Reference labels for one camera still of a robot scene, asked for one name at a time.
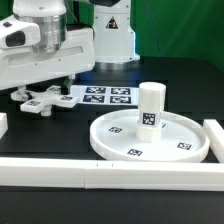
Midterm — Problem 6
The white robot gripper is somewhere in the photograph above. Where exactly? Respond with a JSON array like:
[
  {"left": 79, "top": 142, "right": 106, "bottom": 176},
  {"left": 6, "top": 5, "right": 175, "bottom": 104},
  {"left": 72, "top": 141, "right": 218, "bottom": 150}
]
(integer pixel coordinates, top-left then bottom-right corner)
[{"left": 0, "top": 28, "right": 95, "bottom": 101}]

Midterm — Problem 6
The white cross-shaped table base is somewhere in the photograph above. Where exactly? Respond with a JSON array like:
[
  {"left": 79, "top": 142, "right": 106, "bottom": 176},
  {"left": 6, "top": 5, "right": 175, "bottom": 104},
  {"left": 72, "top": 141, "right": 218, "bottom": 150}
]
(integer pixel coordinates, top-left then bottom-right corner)
[{"left": 11, "top": 85, "right": 79, "bottom": 117}]

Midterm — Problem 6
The white round table top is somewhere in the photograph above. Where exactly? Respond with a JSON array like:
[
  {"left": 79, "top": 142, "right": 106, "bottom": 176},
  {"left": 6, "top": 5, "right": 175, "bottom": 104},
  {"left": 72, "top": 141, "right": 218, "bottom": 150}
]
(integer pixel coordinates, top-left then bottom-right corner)
[{"left": 90, "top": 109, "right": 210, "bottom": 163}]

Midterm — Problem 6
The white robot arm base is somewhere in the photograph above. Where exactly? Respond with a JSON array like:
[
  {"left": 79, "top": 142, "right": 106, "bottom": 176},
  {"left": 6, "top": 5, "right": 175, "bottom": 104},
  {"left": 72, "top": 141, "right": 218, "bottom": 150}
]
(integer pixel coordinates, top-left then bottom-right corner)
[{"left": 12, "top": 0, "right": 141, "bottom": 72}]

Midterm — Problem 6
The white left barrier block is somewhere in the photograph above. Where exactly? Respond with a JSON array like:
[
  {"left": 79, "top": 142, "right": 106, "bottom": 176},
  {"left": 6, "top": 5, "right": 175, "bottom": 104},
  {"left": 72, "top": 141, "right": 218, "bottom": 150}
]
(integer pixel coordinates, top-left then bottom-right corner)
[{"left": 0, "top": 113, "right": 8, "bottom": 139}]

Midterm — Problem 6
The white barrier block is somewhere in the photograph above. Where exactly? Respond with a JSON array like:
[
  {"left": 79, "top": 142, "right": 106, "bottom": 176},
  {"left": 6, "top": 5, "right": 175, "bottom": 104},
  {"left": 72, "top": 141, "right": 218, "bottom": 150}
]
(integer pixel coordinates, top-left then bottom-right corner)
[
  {"left": 0, "top": 113, "right": 8, "bottom": 139},
  {"left": 203, "top": 119, "right": 224, "bottom": 164}
]

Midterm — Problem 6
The white marker sheet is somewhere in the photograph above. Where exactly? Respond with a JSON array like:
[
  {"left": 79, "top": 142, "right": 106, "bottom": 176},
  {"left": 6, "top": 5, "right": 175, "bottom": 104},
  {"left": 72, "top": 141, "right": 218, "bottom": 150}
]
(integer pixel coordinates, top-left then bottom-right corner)
[{"left": 71, "top": 85, "right": 139, "bottom": 106}]

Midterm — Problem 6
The white right barrier block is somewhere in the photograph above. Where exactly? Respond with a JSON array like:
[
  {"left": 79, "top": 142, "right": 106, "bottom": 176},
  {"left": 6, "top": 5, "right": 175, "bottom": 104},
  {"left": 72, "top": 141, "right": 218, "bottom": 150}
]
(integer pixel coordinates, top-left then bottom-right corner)
[{"left": 203, "top": 119, "right": 224, "bottom": 164}]

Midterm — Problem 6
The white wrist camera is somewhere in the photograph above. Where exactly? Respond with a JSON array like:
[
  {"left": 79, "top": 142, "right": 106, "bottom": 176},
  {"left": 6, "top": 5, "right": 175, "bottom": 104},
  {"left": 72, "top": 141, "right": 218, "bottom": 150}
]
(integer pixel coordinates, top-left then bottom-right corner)
[{"left": 0, "top": 16, "right": 41, "bottom": 49}]

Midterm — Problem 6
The white front barrier rail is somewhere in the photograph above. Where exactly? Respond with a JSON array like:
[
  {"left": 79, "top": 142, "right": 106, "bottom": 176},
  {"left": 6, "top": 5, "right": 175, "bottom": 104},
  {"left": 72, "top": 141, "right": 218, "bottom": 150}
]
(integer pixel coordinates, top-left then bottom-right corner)
[{"left": 0, "top": 157, "right": 224, "bottom": 191}]

